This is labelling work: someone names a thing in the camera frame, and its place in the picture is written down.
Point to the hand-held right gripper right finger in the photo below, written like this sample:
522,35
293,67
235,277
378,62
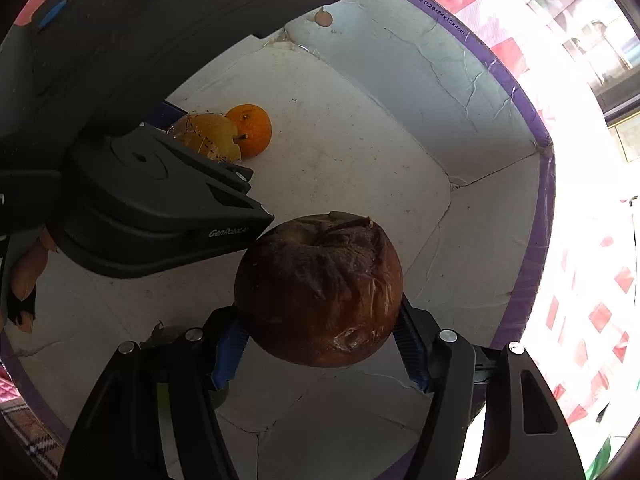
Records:
410,355

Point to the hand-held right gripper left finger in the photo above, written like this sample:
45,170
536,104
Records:
227,355

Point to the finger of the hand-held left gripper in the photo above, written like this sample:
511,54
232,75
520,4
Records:
225,172
166,112

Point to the yellow plastic-wrapped apple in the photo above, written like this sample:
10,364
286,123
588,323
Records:
205,135

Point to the brown rotten apple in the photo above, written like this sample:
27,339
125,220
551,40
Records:
320,290

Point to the white cardboard box purple rim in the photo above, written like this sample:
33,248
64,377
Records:
350,160

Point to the small orange tangerine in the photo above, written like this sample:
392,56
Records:
252,130

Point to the green tomato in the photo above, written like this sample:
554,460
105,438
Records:
167,336

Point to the plaid cloth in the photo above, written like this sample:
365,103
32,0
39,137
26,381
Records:
35,445

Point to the pink quilted cloth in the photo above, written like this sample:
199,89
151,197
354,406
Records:
7,385

